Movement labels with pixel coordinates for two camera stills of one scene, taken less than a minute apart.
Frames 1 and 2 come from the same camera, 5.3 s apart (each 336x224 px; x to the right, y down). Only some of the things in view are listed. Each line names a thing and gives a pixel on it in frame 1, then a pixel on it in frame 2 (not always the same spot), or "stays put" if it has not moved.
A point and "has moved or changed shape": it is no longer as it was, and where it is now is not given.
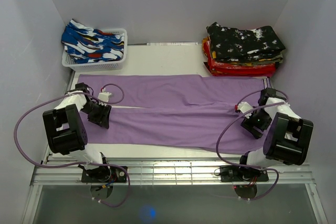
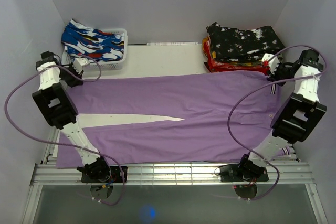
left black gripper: x=102 y=119 -> x=74 y=82
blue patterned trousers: x=83 y=44 stays put
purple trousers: x=190 y=112 has moved or changed shape
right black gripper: x=248 y=124 -> x=273 y=77
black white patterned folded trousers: x=233 y=44 stays put
